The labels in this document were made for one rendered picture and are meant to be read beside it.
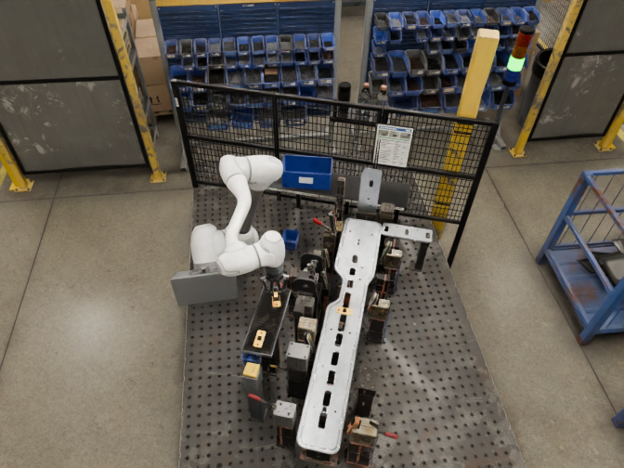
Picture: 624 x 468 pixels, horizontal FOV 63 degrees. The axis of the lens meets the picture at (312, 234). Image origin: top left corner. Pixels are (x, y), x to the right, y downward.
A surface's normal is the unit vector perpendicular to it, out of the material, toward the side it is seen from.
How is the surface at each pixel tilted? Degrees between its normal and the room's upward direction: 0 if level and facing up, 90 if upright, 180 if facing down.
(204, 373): 0
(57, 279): 0
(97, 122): 93
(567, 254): 0
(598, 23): 92
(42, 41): 91
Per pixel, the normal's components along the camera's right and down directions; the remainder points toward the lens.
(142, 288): 0.01, -0.68
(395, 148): -0.21, 0.72
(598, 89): 0.07, 0.74
